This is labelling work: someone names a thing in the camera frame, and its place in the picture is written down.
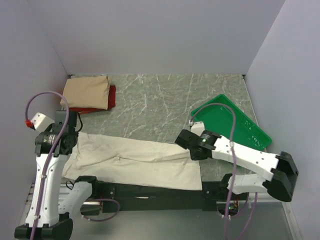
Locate folded red t shirt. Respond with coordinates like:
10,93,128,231
69,85,116,115

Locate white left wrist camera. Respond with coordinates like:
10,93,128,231
25,112,55,133

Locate white t shirt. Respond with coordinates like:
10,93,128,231
62,132,202,191

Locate folded beige t shirt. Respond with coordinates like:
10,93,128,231
62,75,111,110

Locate black base beam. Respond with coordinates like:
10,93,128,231
97,181,228,211

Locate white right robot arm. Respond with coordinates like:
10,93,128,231
175,129,299,202

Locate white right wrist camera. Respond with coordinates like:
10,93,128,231
188,120,205,136

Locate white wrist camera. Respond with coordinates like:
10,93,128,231
188,120,205,136
25,112,55,133

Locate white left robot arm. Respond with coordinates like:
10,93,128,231
14,122,100,240

